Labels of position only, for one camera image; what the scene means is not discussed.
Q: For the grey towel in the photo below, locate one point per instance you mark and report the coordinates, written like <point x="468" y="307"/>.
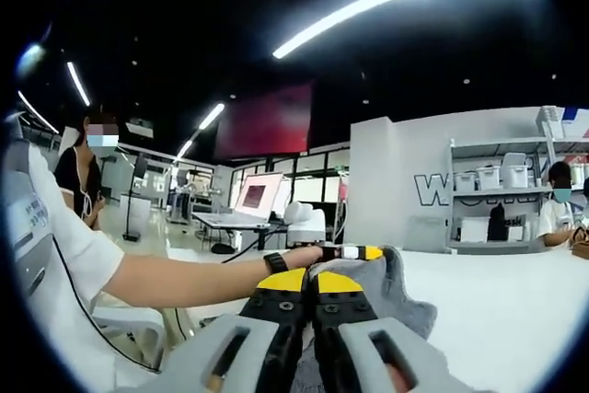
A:
<point x="396" y="301"/>

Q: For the white chair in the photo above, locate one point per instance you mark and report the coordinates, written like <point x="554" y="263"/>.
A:
<point x="133" y="319"/>

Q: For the laptop with pink screen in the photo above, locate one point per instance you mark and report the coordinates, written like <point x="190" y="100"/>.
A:
<point x="260" y="195"/>

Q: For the white flat carton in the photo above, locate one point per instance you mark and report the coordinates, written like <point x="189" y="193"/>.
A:
<point x="474" y="229"/>

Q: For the pink hanging cloth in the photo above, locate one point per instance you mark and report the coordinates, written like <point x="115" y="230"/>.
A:
<point x="343" y="190"/>

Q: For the white storage box stack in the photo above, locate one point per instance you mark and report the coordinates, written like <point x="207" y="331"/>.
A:
<point x="550" y="122"/>

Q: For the black backpack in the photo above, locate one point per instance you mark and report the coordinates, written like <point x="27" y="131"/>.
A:
<point x="497" y="223"/>

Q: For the person's left hand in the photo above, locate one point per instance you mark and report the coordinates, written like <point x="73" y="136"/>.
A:
<point x="303" y="257"/>

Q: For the red wall screen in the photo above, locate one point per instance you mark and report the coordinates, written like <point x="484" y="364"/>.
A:
<point x="262" y="121"/>

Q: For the operator arm white sleeve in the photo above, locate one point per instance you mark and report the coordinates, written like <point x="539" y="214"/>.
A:
<point x="92" y="264"/>

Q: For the metal shelf rack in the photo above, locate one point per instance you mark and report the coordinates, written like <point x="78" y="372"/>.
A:
<point x="497" y="142"/>

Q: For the black floor stand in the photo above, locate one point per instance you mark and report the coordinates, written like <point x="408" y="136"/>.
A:
<point x="131" y="209"/>

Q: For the white height-adjustable desk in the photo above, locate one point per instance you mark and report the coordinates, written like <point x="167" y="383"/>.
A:
<point x="261" y="236"/>

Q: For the black wristband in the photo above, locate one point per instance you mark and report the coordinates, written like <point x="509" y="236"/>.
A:
<point x="276" y="263"/>

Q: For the grey ceiling-mounted box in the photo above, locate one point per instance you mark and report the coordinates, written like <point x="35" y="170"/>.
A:
<point x="140" y="128"/>

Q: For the grey chest device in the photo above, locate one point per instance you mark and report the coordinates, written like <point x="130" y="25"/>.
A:
<point x="23" y="227"/>

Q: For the small black bag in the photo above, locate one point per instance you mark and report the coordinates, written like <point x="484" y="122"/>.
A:
<point x="222" y="248"/>

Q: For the tall white storage box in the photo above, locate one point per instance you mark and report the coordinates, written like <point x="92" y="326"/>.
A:
<point x="514" y="172"/>

